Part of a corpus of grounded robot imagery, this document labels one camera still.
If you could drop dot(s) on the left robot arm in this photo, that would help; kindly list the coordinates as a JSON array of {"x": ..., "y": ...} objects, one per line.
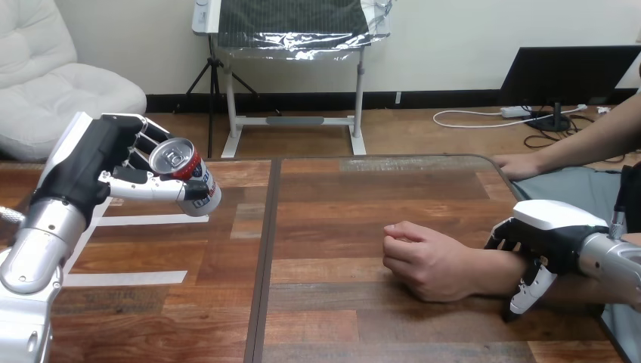
[{"x": 42, "y": 245}]

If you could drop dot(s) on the person's forearm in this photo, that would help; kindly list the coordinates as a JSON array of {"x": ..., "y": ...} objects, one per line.
[
  {"x": 501, "y": 273},
  {"x": 591, "y": 138}
]

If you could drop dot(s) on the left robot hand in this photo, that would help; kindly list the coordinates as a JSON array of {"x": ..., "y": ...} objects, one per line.
[{"x": 82, "y": 160}]

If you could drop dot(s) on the person's hand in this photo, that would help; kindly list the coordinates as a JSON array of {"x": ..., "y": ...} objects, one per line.
[
  {"x": 430, "y": 265},
  {"x": 518, "y": 165}
]

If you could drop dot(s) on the dark screen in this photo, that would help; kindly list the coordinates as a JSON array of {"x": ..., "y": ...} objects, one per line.
[{"x": 566, "y": 75}]

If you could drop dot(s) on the person's body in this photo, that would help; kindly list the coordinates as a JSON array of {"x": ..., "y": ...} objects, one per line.
[{"x": 571, "y": 185}]

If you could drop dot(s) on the white desk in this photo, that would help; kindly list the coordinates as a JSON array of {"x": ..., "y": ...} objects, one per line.
[{"x": 295, "y": 120}]

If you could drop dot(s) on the white cushioned chair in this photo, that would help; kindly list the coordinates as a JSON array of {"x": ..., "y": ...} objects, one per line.
[{"x": 55, "y": 85}]

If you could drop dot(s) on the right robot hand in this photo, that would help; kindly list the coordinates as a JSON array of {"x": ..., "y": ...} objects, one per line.
[{"x": 556, "y": 235}]

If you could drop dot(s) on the white power strip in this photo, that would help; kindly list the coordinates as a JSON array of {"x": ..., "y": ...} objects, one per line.
[{"x": 515, "y": 112}]

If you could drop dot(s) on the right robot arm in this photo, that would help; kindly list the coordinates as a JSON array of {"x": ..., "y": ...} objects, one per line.
[{"x": 611, "y": 260}]

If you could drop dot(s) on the red and white drink can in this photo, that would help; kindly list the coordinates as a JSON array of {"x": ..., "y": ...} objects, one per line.
[{"x": 200, "y": 175}]

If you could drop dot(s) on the black tripod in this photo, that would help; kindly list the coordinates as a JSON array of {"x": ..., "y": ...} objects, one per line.
[{"x": 214, "y": 85}]

